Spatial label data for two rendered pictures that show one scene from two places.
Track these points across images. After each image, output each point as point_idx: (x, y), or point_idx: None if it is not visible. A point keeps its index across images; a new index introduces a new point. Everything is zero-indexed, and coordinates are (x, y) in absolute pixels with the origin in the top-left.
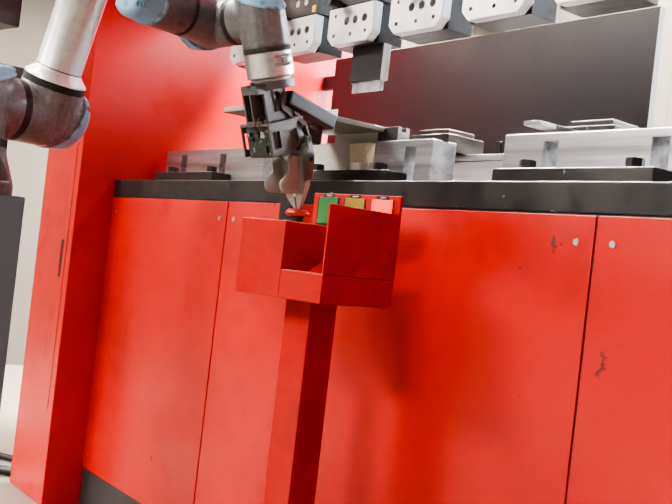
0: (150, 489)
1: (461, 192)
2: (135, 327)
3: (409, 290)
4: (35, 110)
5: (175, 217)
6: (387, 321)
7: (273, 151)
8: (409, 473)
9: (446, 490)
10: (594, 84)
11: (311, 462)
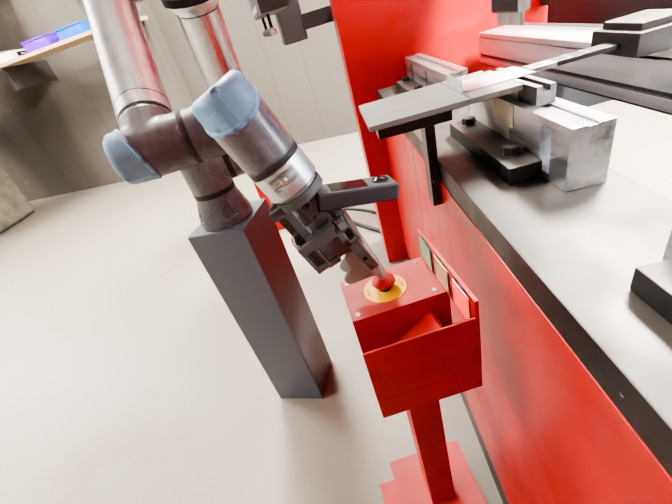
0: None
1: (561, 317)
2: (401, 193)
3: (515, 349)
4: (232, 160)
5: (397, 136)
6: (502, 350)
7: (316, 270)
8: (524, 472)
9: None
10: None
11: (437, 442)
